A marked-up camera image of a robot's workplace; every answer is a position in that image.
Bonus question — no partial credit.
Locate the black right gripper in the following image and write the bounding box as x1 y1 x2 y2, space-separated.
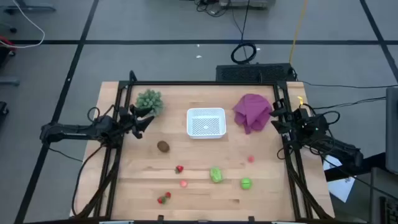
269 98 312 141

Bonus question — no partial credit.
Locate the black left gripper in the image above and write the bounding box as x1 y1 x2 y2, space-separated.
116 104 155 139

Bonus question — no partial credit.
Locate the brown kiwi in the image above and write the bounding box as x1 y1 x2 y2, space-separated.
157 140 171 154

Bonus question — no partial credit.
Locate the green star fruit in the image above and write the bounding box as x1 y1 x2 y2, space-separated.
209 166 224 184

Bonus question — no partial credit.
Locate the green potted plant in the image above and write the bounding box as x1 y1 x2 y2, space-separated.
135 89 165 117

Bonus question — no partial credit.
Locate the purple cloth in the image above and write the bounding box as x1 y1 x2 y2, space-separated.
232 93 274 135

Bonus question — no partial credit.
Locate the black perforated box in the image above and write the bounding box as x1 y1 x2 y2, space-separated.
215 63 296 83

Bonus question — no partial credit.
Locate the white perforated plastic basket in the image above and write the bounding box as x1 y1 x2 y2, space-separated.
186 107 227 140

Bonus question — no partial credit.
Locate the white paper sheet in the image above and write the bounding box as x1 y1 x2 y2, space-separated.
323 154 357 203

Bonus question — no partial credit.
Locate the grey cabinet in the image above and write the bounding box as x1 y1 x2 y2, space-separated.
385 86 398 174

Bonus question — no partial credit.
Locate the grey chair base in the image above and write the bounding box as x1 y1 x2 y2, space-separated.
2 0 57 15

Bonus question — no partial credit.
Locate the black metal table frame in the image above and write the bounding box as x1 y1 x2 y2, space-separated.
73 70 333 222

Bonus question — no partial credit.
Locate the black floor cable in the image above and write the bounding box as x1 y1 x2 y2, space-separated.
310 96 387 110
295 79 398 89

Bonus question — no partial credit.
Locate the black coiled cable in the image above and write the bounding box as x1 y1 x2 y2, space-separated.
230 0 258 65

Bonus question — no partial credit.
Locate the yellow cable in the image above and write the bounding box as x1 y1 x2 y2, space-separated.
289 0 309 65

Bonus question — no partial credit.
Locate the black cable bundle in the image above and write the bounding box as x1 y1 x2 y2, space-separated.
195 0 231 18

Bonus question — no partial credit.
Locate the white cable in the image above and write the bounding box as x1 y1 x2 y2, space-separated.
0 0 46 49

